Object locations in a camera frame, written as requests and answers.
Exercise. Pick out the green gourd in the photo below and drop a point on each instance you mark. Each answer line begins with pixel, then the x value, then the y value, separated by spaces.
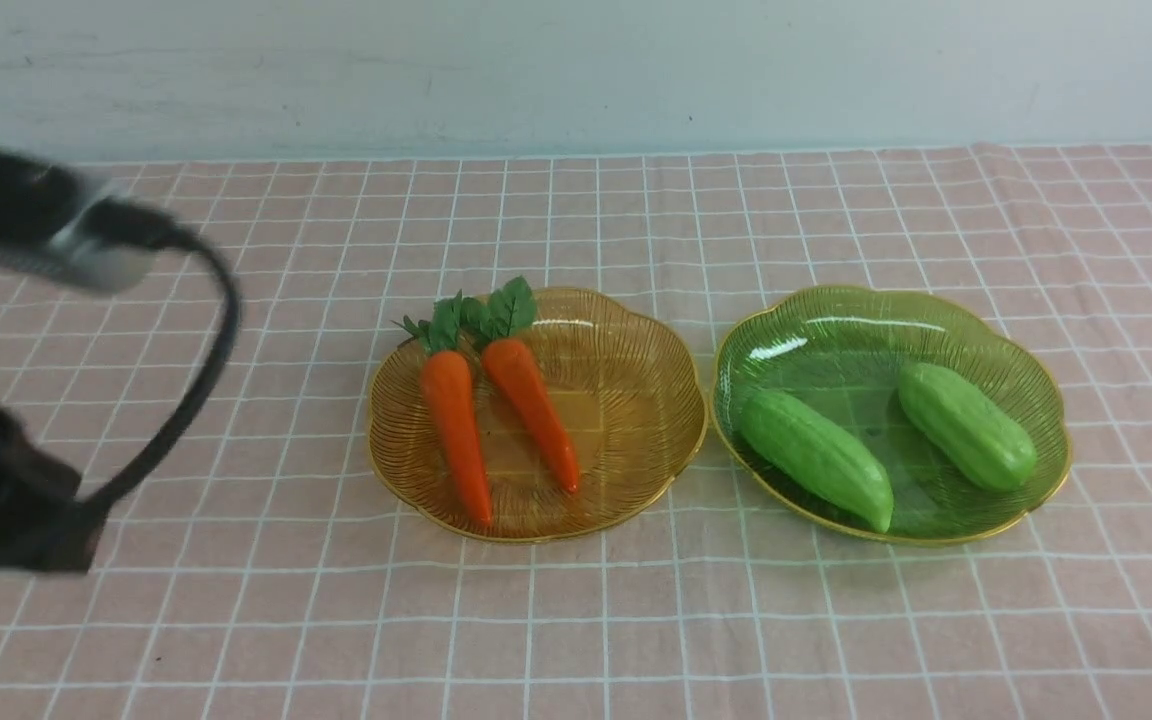
pixel 819 455
pixel 989 448

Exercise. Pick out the pink checkered tablecloth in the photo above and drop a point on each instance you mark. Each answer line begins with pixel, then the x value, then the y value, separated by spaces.
pixel 266 574

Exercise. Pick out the green ribbed glass plate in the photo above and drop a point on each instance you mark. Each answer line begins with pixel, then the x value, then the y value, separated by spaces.
pixel 839 349

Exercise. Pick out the amber ribbed glass plate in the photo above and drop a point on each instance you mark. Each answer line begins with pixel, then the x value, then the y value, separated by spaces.
pixel 624 386

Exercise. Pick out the orange carrot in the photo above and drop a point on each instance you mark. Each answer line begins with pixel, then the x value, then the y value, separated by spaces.
pixel 447 388
pixel 493 325

